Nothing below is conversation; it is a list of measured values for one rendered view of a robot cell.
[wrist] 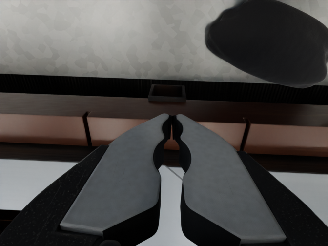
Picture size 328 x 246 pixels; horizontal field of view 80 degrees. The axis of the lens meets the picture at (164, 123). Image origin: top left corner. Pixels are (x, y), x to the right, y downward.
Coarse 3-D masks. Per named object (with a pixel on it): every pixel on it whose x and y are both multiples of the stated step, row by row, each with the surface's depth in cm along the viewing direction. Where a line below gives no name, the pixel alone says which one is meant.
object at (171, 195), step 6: (162, 186) 23; (168, 186) 23; (174, 186) 23; (180, 186) 23; (162, 192) 24; (168, 192) 24; (174, 192) 24; (180, 192) 23; (162, 198) 24; (168, 198) 24; (174, 198) 24; (180, 198) 24; (162, 204) 25; (168, 204) 25; (174, 204) 25; (162, 210) 25; (168, 210) 25; (174, 210) 25; (162, 216) 26; (168, 216) 26; (174, 216) 26; (180, 216) 26
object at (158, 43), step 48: (0, 0) 29; (48, 0) 29; (96, 0) 29; (144, 0) 29; (192, 0) 28; (240, 0) 28; (288, 0) 28; (0, 48) 33; (48, 48) 33; (96, 48) 32; (144, 48) 32; (192, 48) 32
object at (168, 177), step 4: (164, 164) 22; (160, 168) 22; (164, 168) 22; (168, 168) 22; (160, 172) 22; (164, 172) 22; (168, 172) 22; (172, 172) 22; (164, 176) 22; (168, 176) 22; (172, 176) 22; (176, 176) 22; (164, 180) 23; (168, 180) 23; (172, 180) 23; (176, 180) 22; (180, 180) 22; (164, 184) 23; (168, 184) 23; (172, 184) 23; (176, 184) 23; (180, 184) 23
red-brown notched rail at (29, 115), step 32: (0, 96) 26; (32, 96) 26; (64, 96) 27; (96, 96) 27; (0, 128) 23; (32, 128) 23; (64, 128) 23; (96, 128) 22; (128, 128) 22; (224, 128) 22; (256, 128) 22; (288, 128) 21; (320, 128) 21
